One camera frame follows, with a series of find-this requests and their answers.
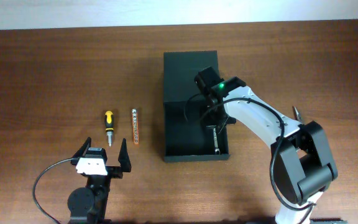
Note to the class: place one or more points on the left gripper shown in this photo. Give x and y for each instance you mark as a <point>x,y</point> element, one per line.
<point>117,172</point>

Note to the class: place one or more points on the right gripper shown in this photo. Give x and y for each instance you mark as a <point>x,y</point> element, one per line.
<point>209,122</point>

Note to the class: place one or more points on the yellow black stubby screwdriver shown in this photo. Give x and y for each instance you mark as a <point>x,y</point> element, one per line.
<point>109,126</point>

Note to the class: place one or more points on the orange socket bit rail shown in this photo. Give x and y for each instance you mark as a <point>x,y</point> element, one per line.
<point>135,128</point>

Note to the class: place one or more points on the silver ratchet wrench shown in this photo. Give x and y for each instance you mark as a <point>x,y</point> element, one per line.
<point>216,145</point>

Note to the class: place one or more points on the orange black long-nose pliers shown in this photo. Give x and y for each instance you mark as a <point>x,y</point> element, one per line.
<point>297,115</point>

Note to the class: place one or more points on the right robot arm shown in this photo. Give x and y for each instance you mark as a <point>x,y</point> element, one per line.
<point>302,166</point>

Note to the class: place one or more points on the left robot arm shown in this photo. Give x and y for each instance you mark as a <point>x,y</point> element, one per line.
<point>88,204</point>

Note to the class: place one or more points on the black open storage box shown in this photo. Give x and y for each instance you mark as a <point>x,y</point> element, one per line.
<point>187,139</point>

